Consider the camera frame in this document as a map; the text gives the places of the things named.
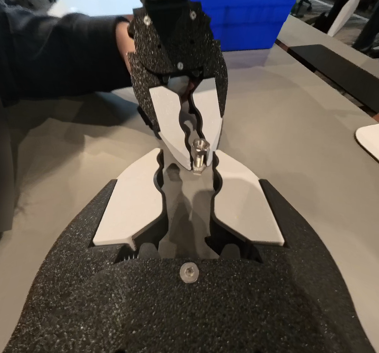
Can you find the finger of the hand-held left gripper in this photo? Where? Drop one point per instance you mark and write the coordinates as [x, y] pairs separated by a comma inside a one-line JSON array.
[[168, 116], [210, 113]]

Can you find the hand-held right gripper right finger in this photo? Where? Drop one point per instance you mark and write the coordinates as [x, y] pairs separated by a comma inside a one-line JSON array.
[[242, 208]]

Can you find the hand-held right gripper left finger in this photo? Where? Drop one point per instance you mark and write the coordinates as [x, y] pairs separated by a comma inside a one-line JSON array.
[[130, 205]]

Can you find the steel bolt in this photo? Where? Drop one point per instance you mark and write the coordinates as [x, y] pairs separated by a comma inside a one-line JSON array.
[[201, 151]]

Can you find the steel nut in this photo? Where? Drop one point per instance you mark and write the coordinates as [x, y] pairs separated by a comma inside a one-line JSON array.
[[198, 171]]

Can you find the blue plastic bin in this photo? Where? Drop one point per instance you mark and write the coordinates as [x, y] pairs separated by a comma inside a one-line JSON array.
[[251, 18]]

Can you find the person's left hand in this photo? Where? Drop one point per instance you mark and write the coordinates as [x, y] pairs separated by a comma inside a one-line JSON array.
[[123, 45]]

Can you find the black flat desk panel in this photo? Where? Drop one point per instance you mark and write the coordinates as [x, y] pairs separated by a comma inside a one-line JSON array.
[[340, 68]]

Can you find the white desk stand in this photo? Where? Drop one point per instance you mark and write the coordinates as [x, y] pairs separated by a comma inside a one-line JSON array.
[[370, 142]]

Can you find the white desk side panel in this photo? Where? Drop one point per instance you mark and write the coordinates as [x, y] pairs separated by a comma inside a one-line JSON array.
[[345, 12]]

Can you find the office desk with black legs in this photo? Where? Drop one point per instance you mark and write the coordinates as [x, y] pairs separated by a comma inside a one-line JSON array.
[[367, 18]]

